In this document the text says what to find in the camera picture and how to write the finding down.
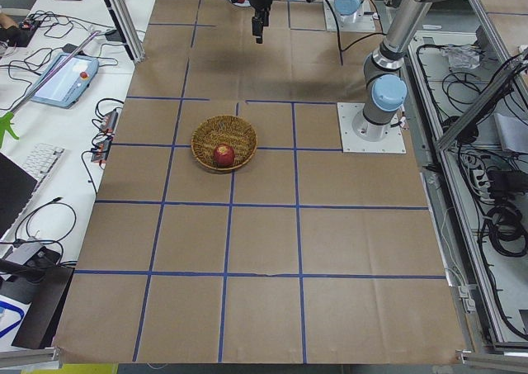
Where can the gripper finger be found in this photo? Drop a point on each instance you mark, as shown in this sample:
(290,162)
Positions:
(265,18)
(257,27)

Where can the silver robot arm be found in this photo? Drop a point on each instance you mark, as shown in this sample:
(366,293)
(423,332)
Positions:
(386,90)

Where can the woven wicker basket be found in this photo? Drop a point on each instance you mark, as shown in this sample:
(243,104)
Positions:
(224,129)

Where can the dark red apple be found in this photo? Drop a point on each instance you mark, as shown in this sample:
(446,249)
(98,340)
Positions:
(224,156)

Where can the teach pendant tablet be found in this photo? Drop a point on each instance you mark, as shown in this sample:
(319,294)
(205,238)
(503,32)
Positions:
(69,83)

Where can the white keyboard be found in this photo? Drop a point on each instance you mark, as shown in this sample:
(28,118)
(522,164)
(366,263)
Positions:
(41,161)

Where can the green hand pointer stick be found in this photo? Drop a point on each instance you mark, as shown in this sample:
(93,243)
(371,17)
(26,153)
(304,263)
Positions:
(6,119)

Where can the black laptop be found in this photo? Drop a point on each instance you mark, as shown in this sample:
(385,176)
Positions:
(17,188)

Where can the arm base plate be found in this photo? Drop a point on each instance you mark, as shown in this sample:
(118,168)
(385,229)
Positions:
(361,137)
(361,21)

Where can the aluminium frame post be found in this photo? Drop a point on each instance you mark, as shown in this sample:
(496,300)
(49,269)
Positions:
(124,25)

